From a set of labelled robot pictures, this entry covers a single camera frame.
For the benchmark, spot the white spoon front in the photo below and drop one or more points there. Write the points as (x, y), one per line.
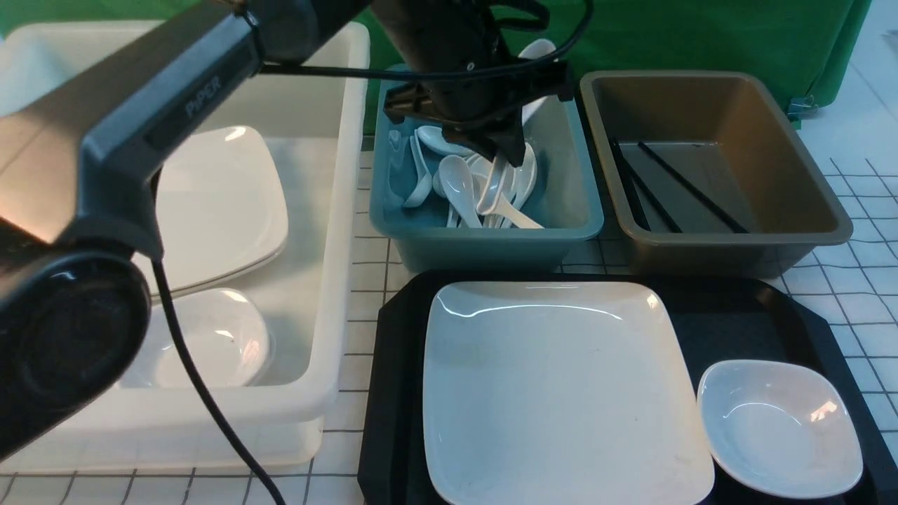
(519, 217)

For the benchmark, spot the white spoon left side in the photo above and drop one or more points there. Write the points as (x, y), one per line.
(423, 187)

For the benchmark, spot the small white dish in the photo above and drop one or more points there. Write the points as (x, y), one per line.
(779, 428)
(227, 339)

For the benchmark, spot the green cloth backdrop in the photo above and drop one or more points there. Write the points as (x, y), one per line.
(797, 48)

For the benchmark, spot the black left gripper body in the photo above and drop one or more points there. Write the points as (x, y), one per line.
(461, 73)

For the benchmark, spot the large white square plate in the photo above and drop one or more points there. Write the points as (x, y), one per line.
(559, 393)

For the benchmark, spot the black chopstick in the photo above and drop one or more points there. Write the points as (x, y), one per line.
(703, 199)
(628, 183)
(669, 222)

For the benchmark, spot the teal plastic bin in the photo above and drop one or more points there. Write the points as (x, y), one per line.
(565, 203)

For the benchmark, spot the brown plastic bin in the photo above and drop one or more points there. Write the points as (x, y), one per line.
(724, 132)

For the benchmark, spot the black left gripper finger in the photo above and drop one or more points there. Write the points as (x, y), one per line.
(501, 138)

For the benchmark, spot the white spoon top of pile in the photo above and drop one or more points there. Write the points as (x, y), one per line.
(432, 137)

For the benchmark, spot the black serving tray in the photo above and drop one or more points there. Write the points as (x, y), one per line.
(715, 318)

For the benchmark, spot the small white dish in tub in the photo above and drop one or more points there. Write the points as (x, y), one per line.
(227, 339)

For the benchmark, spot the lower white plate in tub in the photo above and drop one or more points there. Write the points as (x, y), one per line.
(214, 282)

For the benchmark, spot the white spoon centre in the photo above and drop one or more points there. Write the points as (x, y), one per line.
(458, 185)

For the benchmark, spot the metal binder clip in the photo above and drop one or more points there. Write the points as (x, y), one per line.
(801, 108)

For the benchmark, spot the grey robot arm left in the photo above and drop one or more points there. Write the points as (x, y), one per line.
(81, 165)

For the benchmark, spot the large white plastic tub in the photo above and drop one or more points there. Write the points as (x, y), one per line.
(313, 129)

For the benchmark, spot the white ceramic spoon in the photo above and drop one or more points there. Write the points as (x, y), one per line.
(499, 173)

